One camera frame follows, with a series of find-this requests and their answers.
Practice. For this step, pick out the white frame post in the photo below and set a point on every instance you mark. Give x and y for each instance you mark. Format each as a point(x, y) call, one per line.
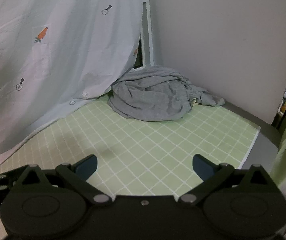
point(148, 35)

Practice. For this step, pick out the green grid mat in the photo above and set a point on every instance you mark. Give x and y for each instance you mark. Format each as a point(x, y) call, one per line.
point(145, 142)

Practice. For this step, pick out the grey shirt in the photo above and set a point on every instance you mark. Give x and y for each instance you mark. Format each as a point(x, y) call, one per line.
point(148, 97)

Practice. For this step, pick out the carrot print light curtain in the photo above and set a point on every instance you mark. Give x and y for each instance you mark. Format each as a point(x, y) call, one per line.
point(58, 55)

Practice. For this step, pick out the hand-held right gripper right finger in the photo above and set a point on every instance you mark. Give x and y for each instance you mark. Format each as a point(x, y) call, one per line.
point(203, 166)

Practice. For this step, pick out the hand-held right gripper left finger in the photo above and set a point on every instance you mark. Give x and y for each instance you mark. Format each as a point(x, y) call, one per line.
point(86, 166)

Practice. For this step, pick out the grey bed base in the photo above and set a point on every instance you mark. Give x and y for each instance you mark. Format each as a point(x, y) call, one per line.
point(263, 140)

